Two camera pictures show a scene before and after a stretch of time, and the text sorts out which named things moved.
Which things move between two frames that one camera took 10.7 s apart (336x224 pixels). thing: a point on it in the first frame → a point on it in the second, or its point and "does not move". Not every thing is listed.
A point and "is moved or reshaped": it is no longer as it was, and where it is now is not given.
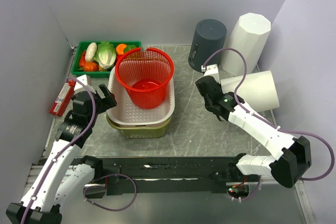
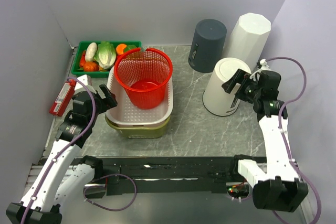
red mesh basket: [146, 72] does not move
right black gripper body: [207, 105] → [255, 92]
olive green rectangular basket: [157, 131] does not move
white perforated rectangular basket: [126, 114] does not move
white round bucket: [258, 91] is moved or reshaped
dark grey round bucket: [208, 37] does not move
